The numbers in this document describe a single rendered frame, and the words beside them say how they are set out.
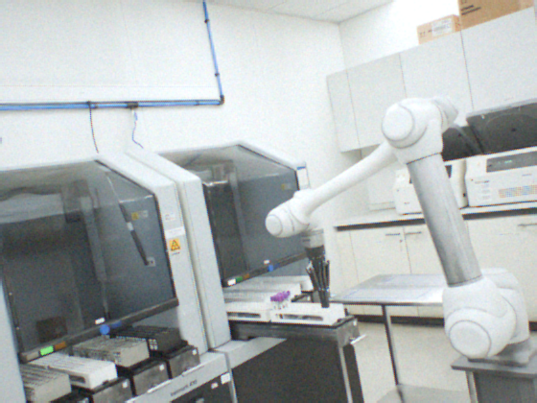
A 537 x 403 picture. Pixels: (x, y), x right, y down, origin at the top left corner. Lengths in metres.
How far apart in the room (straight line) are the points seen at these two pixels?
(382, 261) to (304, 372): 2.20
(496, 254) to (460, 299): 2.63
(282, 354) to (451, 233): 1.13
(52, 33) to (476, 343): 2.72
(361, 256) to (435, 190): 3.18
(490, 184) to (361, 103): 1.38
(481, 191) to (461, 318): 2.66
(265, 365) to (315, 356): 0.35
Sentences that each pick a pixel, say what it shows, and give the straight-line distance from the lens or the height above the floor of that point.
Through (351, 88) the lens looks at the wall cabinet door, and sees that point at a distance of 4.98.
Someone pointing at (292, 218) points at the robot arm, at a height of 1.23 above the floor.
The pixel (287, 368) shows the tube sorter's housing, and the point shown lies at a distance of 2.54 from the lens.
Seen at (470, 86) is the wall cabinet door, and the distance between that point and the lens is 4.50.
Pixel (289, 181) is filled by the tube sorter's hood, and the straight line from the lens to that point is 2.70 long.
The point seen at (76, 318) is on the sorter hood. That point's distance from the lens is 1.97.
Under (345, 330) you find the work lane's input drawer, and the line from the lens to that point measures 2.08.
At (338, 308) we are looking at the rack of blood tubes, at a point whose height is 0.86.
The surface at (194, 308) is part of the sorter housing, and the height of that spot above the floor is 0.93.
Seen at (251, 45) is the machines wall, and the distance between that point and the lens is 4.46.
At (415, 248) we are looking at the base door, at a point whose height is 0.64.
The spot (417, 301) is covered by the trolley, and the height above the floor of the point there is 0.82.
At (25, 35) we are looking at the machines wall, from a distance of 3.36.
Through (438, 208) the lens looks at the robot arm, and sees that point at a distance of 1.63.
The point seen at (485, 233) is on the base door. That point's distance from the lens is 4.25.
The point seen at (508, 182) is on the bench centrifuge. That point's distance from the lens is 4.14.
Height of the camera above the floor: 1.38
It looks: 3 degrees down
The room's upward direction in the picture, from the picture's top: 11 degrees counter-clockwise
